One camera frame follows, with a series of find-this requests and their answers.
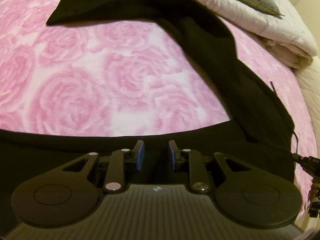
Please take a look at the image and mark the pink rose-print blanket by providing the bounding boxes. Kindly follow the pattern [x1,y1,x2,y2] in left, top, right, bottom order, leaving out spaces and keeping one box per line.
[0,0,318,218]

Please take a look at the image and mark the thin black cable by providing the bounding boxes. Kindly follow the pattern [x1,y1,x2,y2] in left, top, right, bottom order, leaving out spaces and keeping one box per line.
[269,81,299,155]

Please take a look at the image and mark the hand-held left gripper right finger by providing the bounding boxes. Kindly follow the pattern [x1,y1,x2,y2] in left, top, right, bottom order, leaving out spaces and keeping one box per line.
[169,140,251,193]

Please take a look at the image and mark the cream mattress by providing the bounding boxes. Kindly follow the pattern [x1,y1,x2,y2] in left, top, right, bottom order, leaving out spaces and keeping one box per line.
[294,56,320,143]

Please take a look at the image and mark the white quilted comforter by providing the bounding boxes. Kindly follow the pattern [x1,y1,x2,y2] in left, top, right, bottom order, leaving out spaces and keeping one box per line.
[140,0,318,70]

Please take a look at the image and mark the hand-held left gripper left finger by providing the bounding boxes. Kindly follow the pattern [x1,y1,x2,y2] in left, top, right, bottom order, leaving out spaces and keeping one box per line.
[61,140,145,193]

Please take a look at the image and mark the black pants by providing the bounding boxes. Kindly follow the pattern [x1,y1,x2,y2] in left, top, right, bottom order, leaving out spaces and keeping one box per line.
[0,0,296,232]

